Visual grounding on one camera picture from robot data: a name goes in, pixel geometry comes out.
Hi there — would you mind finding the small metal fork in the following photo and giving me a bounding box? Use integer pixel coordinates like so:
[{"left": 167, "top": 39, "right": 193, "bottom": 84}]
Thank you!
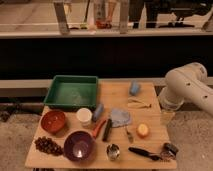
[{"left": 125, "top": 127, "right": 134, "bottom": 143}]

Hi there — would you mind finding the orange bowl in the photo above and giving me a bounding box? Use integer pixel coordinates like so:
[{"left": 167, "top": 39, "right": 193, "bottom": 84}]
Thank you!
[{"left": 41, "top": 110, "right": 66, "bottom": 134}]

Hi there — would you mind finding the light blue cloth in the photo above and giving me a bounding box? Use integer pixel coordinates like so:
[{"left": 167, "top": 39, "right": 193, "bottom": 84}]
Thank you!
[{"left": 110, "top": 108, "right": 131, "bottom": 128}]

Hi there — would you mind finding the beige wooden utensil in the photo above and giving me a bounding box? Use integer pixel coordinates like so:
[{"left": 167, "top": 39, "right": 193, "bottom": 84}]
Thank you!
[{"left": 127, "top": 97, "right": 151, "bottom": 109}]

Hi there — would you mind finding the purple bowl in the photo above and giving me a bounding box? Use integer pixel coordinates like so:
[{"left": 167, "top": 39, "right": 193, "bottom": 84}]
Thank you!
[{"left": 63, "top": 131, "right": 95, "bottom": 162}]

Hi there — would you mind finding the orange handled tool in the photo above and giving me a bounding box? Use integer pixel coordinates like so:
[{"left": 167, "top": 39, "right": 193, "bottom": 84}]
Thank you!
[{"left": 92, "top": 119, "right": 106, "bottom": 138}]

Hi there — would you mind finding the dark tape roll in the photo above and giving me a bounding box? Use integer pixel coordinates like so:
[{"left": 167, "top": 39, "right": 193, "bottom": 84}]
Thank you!
[{"left": 163, "top": 143, "right": 179, "bottom": 156}]

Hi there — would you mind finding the black marker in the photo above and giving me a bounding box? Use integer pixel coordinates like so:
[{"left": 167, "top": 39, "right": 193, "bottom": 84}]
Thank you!
[{"left": 102, "top": 118, "right": 112, "bottom": 142}]

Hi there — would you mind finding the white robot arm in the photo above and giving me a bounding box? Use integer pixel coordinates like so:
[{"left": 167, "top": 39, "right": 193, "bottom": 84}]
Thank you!
[{"left": 158, "top": 62, "right": 213, "bottom": 125}]

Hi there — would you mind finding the bunch of dark grapes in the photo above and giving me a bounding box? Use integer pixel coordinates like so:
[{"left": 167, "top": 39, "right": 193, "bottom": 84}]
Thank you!
[{"left": 35, "top": 137, "right": 63, "bottom": 156}]

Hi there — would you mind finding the metal cup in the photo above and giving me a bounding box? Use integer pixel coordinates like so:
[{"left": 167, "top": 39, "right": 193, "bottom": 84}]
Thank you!
[{"left": 106, "top": 144, "right": 120, "bottom": 161}]

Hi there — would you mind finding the white plastic cup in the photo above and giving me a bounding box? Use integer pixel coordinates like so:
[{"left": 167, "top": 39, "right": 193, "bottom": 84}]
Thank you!
[{"left": 76, "top": 108, "right": 92, "bottom": 126}]

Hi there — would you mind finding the green plastic tray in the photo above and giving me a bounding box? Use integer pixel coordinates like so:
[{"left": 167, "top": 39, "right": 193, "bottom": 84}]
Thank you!
[{"left": 44, "top": 75, "right": 98, "bottom": 110}]

